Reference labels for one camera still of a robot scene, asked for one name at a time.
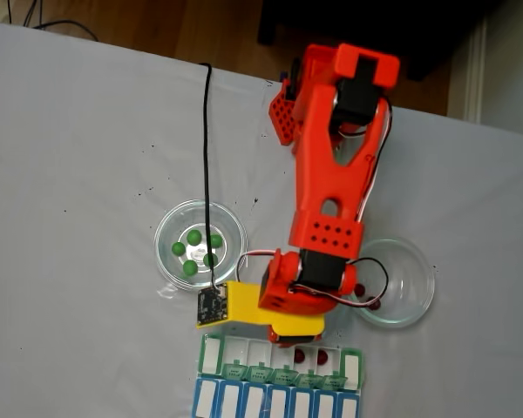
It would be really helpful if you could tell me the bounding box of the green blue weekly pill organizer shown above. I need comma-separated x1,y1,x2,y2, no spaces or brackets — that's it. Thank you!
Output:
191,333,367,418

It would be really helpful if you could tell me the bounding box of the clear glass bowl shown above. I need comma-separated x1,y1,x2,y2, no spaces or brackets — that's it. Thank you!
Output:
344,237,436,330
153,199,249,293

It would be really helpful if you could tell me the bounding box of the pale grey tablecloth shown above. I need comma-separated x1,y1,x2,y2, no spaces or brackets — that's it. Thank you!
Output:
0,20,523,418

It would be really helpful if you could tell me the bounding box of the dark wooden furniture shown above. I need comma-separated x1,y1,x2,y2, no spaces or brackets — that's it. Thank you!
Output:
256,0,506,84

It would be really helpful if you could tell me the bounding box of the black camera cable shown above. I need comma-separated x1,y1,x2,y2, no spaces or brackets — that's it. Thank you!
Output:
199,62,219,292

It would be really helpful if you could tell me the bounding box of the white wall trim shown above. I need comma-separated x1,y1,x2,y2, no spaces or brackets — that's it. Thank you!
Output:
464,17,489,124

